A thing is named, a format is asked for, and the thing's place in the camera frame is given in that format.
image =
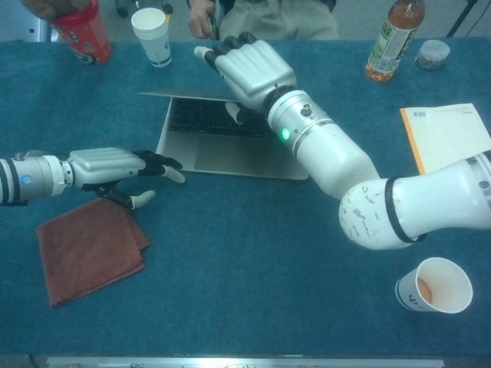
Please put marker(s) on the black pen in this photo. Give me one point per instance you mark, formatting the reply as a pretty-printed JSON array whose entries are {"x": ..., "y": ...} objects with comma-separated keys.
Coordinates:
[{"x": 215, "y": 28}]

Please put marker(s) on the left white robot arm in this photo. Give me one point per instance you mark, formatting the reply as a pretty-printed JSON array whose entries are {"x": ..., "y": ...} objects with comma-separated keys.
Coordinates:
[{"x": 30, "y": 178}]

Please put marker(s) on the black chair castor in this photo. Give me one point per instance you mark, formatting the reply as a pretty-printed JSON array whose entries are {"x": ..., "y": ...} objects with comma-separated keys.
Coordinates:
[{"x": 168, "y": 7}]

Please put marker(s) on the teal table mat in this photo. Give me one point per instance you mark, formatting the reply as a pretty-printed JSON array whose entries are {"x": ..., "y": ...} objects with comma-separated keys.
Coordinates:
[{"x": 245, "y": 287}]

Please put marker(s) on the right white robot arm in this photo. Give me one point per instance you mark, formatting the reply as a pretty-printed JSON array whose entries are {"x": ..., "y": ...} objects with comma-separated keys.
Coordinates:
[{"x": 337, "y": 161}]

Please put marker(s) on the black tripod leg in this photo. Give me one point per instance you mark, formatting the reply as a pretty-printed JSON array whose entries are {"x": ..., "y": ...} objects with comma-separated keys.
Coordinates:
[{"x": 462, "y": 19}]

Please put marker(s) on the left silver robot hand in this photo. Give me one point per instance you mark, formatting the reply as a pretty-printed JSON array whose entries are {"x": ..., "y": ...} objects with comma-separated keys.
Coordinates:
[{"x": 103, "y": 165}]

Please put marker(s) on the grey metal frame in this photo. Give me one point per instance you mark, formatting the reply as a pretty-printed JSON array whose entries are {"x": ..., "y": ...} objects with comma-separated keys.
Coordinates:
[{"x": 40, "y": 32}]

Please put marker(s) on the paper cup with orange drink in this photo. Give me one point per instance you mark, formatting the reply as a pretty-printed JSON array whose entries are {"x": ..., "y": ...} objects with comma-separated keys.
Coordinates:
[{"x": 447, "y": 283}]

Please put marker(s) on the rust brown folded cloth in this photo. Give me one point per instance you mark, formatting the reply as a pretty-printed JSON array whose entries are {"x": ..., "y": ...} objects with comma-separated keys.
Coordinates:
[{"x": 92, "y": 253}]

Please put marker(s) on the aluminium profile rail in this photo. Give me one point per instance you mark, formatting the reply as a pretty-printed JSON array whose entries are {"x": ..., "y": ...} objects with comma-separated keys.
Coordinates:
[{"x": 245, "y": 362}]

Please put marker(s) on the white notepad orange spine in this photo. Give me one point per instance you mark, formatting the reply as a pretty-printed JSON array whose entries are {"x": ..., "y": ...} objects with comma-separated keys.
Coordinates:
[{"x": 441, "y": 134}]

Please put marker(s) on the seated person in beige trousers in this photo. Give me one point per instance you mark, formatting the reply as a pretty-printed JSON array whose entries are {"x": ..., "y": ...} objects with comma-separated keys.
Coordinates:
[{"x": 284, "y": 19}]

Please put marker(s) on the person's bare hand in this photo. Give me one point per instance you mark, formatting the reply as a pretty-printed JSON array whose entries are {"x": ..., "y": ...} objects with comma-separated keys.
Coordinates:
[{"x": 199, "y": 21}]

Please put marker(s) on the brown rounded object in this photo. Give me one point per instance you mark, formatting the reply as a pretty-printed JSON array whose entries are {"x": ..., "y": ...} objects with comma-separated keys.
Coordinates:
[{"x": 46, "y": 8}]

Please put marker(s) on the red snack canister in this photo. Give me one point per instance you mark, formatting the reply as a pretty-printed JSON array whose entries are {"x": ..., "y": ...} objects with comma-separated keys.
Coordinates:
[{"x": 86, "y": 38}]

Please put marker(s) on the tea bottle with green label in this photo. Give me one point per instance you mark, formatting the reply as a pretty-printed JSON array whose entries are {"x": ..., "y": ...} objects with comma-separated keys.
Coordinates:
[{"x": 389, "y": 46}]

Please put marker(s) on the silver laptop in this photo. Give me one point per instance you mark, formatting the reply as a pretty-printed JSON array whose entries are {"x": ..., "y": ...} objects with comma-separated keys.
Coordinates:
[{"x": 238, "y": 157}]

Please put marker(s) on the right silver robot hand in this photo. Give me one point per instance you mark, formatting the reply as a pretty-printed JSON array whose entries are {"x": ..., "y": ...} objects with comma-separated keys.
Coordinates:
[{"x": 253, "y": 73}]

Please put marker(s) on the small clear jar dark seeds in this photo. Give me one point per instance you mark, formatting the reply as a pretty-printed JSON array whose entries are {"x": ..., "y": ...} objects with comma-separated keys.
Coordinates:
[{"x": 432, "y": 55}]

